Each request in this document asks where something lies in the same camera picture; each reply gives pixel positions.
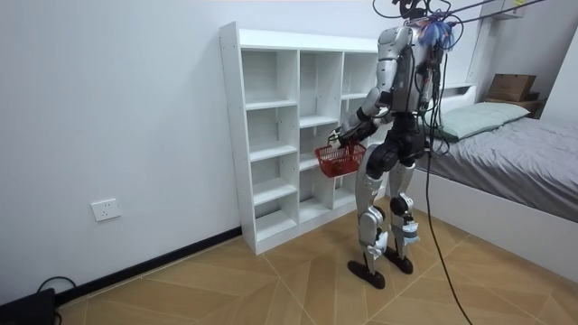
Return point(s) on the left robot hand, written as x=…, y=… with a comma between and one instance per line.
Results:
x=338, y=136

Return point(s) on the red plastic basket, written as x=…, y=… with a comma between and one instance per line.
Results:
x=339, y=160

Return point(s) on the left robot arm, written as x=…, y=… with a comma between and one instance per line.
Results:
x=385, y=67

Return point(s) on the robot legs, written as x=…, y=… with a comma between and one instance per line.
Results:
x=374, y=194

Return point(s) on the white cube shelf unit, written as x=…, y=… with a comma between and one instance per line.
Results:
x=271, y=117

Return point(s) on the robot body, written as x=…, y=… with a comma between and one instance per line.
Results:
x=408, y=77

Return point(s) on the pale green pillow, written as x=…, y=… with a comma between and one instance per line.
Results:
x=478, y=118

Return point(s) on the brown cardboard box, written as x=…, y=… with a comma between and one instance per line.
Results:
x=511, y=87

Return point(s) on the black box on floor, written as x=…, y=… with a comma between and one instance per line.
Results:
x=27, y=309

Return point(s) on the white wall shelf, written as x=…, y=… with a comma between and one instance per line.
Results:
x=481, y=54

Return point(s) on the grey bed with white frame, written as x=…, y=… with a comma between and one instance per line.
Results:
x=519, y=158

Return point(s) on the white wall socket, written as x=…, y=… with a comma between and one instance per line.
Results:
x=105, y=210

